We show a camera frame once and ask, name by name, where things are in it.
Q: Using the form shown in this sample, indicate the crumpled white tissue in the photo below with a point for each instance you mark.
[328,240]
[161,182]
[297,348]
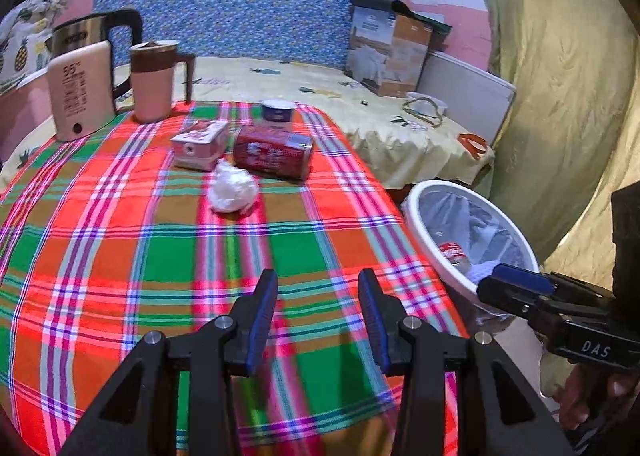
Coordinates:
[232,188]

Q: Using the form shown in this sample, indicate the red can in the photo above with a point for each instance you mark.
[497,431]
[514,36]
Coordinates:
[272,154]

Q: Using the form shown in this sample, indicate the printed cardboard box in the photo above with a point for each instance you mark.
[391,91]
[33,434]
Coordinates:
[385,56]

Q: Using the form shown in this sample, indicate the pink storage box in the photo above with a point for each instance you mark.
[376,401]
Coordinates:
[20,106]

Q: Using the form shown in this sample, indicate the pink mug with brown lid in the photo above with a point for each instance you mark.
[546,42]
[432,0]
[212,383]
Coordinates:
[150,86]

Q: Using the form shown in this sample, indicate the pink and steel electric kettle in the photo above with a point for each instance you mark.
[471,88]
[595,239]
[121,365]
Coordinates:
[75,91]

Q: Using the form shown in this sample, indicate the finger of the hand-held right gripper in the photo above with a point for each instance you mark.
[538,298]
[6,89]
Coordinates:
[530,280]
[510,298]

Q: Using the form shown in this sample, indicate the small pink milk carton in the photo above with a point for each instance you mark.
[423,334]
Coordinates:
[200,146]

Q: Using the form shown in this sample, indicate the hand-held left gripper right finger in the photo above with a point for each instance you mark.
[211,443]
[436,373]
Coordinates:
[373,321]

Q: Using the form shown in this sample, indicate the plaid tablecloth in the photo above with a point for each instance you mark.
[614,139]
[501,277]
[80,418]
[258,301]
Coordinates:
[125,246]

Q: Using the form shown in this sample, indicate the pineapple print quilt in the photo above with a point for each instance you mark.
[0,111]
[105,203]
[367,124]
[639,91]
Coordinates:
[20,41]

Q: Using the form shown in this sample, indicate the clear bottle with red label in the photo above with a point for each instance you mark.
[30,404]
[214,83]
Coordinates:
[454,256]

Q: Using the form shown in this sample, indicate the white panel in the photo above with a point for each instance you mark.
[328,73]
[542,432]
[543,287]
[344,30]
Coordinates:
[465,91]

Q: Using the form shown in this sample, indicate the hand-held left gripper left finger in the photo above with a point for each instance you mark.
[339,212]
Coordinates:
[260,321]

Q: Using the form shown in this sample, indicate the small blue and white tub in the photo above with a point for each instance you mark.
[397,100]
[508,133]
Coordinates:
[279,115]

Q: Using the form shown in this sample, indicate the yellow curtain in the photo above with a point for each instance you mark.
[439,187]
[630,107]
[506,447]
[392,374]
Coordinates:
[560,76]

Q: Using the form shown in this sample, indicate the yellow printed bedsheet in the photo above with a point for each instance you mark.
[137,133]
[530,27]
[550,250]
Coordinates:
[390,151]

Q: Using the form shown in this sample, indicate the white trash bin with liner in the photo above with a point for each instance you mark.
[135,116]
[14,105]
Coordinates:
[430,236]

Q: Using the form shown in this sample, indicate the person's right hand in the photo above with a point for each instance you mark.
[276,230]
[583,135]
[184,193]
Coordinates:
[585,396]

